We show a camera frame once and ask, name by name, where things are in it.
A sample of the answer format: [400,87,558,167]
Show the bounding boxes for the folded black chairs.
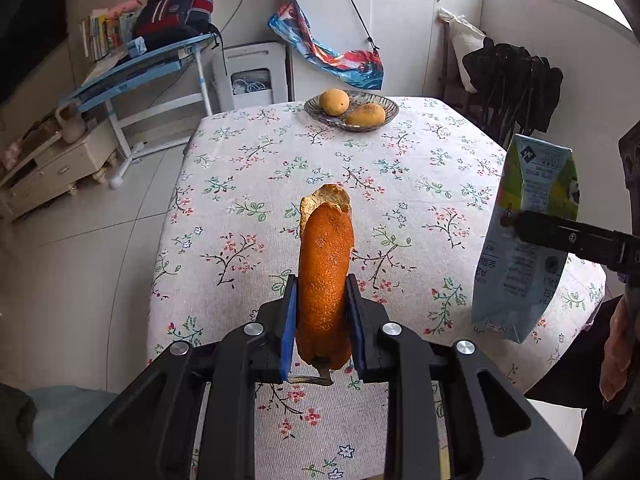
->
[462,36,565,148]

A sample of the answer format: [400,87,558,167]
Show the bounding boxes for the person's right forearm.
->
[525,296,626,466]

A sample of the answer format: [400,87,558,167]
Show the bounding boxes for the floral tablecloth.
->
[146,96,607,480]

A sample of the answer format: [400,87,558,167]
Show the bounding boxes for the white television stand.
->
[0,115,121,223]

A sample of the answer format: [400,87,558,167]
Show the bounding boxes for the white plastic stool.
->
[212,41,290,111]

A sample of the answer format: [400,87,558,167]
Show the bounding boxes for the dark wooden chair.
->
[437,10,493,131]

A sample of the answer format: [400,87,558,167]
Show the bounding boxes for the white cloth bag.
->
[437,7,488,93]

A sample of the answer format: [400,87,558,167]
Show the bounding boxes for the dark blue red backpack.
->
[132,0,221,48]

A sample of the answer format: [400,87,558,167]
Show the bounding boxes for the dark wicker basket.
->
[304,91,400,133]

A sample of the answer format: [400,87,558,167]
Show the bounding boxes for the orange peel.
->
[290,184,357,387]

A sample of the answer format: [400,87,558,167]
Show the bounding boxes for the white cable bundle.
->
[231,77,273,96]

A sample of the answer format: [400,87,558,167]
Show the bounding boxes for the beige jug vase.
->
[55,101,87,145]

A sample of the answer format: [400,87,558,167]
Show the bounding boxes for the black television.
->
[0,0,68,106]

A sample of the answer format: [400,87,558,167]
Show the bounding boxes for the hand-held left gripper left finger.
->
[55,272,301,480]

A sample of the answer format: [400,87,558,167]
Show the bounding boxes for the row of books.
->
[80,7,138,61]

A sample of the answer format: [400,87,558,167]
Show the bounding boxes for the blue study desk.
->
[67,32,221,190]

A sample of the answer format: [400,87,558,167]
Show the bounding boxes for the white cabinet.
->
[286,0,485,106]

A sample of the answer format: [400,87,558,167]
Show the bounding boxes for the light blue milk carton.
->
[471,134,580,345]

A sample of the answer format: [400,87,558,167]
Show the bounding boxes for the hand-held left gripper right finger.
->
[345,272,583,480]

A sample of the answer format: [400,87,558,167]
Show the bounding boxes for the yellow mango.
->
[346,103,387,127]
[320,88,350,116]

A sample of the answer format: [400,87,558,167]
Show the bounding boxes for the person's dark clothing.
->
[0,382,38,466]

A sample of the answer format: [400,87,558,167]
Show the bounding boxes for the colourful printed bag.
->
[267,0,385,92]

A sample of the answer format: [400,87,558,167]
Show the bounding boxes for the person's right hand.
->
[600,290,640,403]

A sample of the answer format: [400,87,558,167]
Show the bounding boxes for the blue grey cloth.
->
[25,384,118,476]

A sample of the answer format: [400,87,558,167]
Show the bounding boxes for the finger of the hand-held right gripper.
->
[510,210,640,273]

